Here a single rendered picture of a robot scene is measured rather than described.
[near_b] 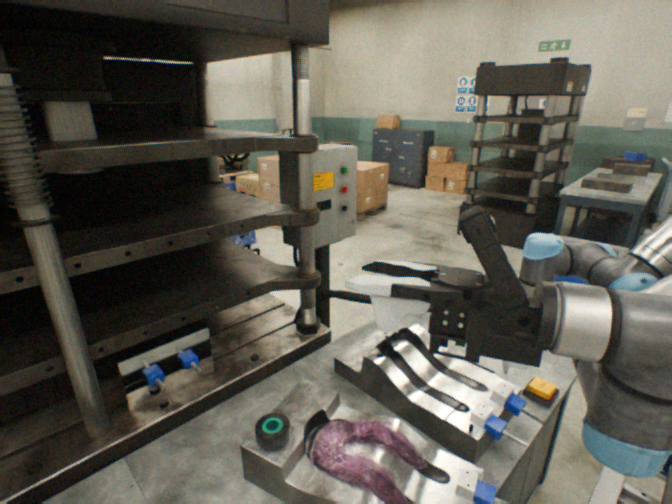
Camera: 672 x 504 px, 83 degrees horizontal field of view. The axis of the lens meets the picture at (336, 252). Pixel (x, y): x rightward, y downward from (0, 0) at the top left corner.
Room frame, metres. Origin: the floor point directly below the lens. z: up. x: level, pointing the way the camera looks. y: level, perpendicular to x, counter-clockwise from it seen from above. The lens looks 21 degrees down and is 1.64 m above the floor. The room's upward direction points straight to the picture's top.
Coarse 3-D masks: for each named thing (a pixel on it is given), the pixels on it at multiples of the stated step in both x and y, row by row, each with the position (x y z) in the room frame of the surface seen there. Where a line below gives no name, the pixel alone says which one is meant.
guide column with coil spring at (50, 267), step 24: (0, 48) 0.82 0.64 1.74; (24, 144) 0.81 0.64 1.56; (24, 168) 0.80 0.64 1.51; (24, 216) 0.79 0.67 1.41; (48, 240) 0.80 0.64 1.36; (48, 264) 0.79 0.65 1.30; (48, 288) 0.79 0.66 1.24; (72, 312) 0.81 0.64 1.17; (72, 336) 0.80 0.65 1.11; (72, 360) 0.79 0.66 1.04; (72, 384) 0.79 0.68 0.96; (96, 384) 0.82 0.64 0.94; (96, 408) 0.80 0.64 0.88; (96, 432) 0.79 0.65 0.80
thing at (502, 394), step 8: (504, 384) 0.84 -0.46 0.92; (496, 392) 0.81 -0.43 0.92; (504, 392) 0.81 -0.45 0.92; (512, 392) 0.83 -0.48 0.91; (496, 400) 0.81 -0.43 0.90; (504, 400) 0.79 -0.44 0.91; (512, 400) 0.80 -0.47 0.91; (520, 400) 0.80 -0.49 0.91; (512, 408) 0.78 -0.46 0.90; (520, 408) 0.77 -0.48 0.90; (536, 416) 0.76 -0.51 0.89
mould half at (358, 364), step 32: (352, 352) 1.07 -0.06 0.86; (416, 352) 0.99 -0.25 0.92; (448, 352) 1.02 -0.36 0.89; (384, 384) 0.89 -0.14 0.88; (448, 384) 0.88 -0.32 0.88; (512, 384) 0.88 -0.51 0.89; (416, 416) 0.81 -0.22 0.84; (448, 416) 0.76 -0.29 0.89; (512, 416) 0.84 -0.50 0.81; (448, 448) 0.73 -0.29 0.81; (480, 448) 0.70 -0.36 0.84
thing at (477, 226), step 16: (480, 208) 0.38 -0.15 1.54; (464, 224) 0.37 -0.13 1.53; (480, 224) 0.37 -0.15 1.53; (480, 240) 0.37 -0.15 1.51; (496, 240) 0.36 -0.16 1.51; (480, 256) 0.36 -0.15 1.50; (496, 256) 0.36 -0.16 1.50; (496, 272) 0.35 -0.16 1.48; (512, 272) 0.35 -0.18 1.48; (496, 288) 0.35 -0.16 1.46; (512, 288) 0.34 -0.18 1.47; (512, 304) 0.34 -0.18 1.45; (528, 304) 0.34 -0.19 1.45
